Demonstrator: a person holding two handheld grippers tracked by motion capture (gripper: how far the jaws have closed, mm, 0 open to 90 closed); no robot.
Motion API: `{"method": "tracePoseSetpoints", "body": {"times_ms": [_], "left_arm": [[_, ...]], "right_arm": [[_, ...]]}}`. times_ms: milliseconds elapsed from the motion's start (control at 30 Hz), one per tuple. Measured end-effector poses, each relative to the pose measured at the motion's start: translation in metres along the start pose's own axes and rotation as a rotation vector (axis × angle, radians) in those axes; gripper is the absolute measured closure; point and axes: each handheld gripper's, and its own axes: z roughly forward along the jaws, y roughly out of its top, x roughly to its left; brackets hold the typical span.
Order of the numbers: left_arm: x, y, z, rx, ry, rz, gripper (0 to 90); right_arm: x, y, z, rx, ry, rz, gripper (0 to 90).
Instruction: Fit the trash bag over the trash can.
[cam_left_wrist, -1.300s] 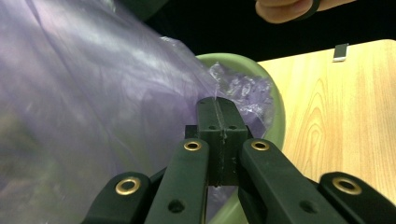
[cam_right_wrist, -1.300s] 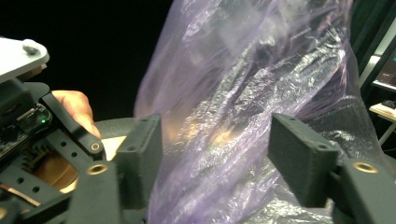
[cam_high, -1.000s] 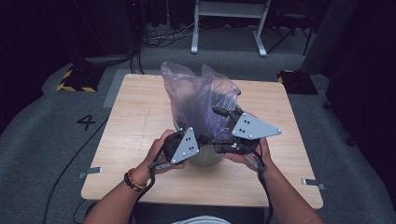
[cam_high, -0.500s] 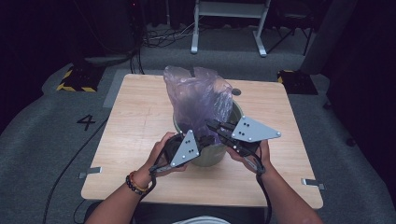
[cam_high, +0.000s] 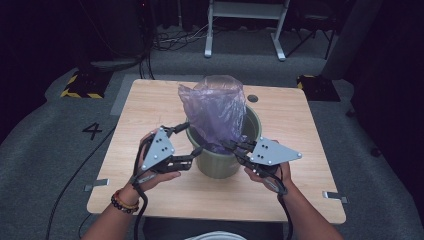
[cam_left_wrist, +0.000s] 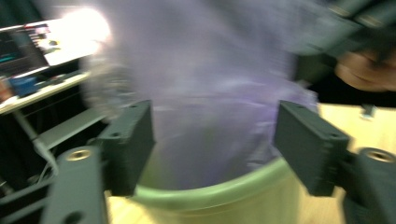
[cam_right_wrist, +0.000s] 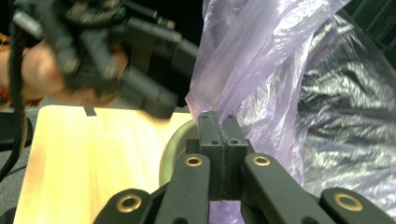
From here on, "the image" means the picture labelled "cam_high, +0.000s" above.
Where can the black stand pole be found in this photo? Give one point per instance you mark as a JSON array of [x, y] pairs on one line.
[[145, 40]]

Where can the black folding chair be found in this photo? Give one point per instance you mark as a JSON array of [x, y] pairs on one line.
[[313, 20]]

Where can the metal table bracket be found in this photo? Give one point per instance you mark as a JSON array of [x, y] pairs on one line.
[[333, 196], [98, 183]]

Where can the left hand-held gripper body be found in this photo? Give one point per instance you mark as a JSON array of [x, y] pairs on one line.
[[160, 150]]

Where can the person's left hand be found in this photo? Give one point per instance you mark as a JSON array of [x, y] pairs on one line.
[[136, 190]]

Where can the person's right hand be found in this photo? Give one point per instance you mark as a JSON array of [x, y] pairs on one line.
[[285, 176]]

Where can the purple plastic bag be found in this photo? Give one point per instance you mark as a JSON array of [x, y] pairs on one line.
[[213, 110]]

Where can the white metal stand frame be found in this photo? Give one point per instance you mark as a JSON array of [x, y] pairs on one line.
[[245, 10]]

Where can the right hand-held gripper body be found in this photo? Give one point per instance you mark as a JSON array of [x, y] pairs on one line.
[[271, 153]]

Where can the person's white shirt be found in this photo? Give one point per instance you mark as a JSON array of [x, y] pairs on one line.
[[215, 236]]

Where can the grey pillar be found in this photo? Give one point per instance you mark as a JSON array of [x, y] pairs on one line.
[[350, 40]]

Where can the green plastic bucket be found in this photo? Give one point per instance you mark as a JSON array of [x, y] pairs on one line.
[[216, 166]]

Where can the black yellow striped base plate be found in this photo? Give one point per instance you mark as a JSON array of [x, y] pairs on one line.
[[320, 88], [85, 85]]

